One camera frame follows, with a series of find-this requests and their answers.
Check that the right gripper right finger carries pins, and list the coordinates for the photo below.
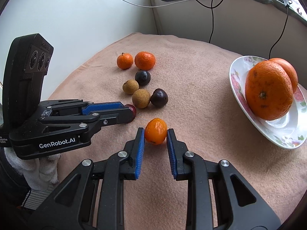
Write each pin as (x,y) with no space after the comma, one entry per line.
(219,197)

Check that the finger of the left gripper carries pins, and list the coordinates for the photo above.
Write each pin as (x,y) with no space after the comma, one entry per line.
(105,120)
(105,106)

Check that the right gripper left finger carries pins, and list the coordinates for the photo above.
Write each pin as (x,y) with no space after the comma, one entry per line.
(91,196)

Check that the dark red plum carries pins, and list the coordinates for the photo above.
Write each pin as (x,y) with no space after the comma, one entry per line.
(133,109)

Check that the tan longan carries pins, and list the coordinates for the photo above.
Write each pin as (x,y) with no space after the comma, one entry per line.
(141,98)
(130,86)

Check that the small orange kumquat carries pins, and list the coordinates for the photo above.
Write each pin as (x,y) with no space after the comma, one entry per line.
(156,131)

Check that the large orange speckled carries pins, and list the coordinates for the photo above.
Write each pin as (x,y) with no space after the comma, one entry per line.
(268,91)

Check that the left hand white glove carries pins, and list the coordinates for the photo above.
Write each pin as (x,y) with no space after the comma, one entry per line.
(39,173)

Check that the mandarin with stem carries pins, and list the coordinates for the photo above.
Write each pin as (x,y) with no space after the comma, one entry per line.
(124,61)

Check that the mandarin bumpy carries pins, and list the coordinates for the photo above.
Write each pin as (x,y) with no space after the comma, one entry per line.
(145,60)

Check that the white floral plate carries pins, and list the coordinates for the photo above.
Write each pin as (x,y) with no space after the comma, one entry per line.
(289,131)

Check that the large orange smooth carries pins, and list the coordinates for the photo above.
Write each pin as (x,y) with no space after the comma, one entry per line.
(289,69)

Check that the black left camera box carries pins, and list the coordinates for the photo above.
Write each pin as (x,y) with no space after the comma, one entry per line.
(27,63)

